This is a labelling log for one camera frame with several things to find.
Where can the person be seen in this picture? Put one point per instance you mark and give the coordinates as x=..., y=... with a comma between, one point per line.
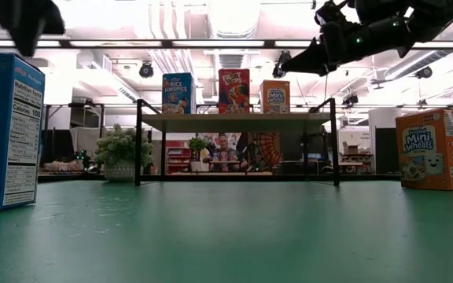
x=224, y=153

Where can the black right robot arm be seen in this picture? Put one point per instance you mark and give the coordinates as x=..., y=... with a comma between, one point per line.
x=443, y=15

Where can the orange Mini Wheats box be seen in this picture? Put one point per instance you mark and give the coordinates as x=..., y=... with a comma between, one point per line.
x=427, y=149
x=275, y=96

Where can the pale bushy potted plant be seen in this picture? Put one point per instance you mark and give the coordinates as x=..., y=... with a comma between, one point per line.
x=120, y=151

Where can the orange patterned tapestry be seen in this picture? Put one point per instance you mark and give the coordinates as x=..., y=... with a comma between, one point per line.
x=267, y=151

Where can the pink Froot Loops box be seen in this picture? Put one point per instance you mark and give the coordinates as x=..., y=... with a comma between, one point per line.
x=233, y=92

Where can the red drawer unit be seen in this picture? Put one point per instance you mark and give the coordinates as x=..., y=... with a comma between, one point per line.
x=178, y=157

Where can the black rig frame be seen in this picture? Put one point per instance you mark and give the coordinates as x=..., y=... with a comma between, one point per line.
x=167, y=43

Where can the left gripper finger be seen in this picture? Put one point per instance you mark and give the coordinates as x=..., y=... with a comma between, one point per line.
x=58, y=25
x=22, y=23

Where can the black ceiling camera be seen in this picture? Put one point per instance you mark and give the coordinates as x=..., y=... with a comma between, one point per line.
x=423, y=72
x=279, y=66
x=350, y=100
x=146, y=70

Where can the green table mat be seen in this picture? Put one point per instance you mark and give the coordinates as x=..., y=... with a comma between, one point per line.
x=226, y=236

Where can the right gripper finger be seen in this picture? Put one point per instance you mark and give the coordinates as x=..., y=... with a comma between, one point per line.
x=309, y=62

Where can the dark leafy potted plant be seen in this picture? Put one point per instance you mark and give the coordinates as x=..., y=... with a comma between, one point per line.
x=198, y=145

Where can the cardboard box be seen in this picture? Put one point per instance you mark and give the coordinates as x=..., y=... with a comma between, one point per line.
x=351, y=148

